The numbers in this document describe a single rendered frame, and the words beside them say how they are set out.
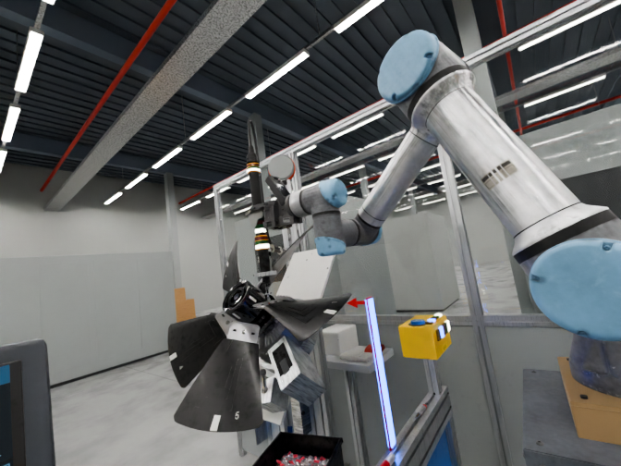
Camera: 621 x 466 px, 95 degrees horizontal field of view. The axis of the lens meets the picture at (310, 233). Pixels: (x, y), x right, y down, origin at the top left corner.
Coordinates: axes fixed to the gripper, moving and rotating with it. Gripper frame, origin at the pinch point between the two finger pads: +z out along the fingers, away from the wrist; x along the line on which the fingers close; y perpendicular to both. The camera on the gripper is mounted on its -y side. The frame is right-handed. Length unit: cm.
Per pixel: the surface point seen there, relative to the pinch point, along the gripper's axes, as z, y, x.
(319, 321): -26.9, 33.3, -4.9
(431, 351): -42, 47, 23
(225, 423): -7, 54, -20
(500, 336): -51, 56, 72
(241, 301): 1.1, 27.7, -7.0
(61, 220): 1217, -251, 129
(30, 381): -45, 25, -57
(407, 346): -36, 46, 23
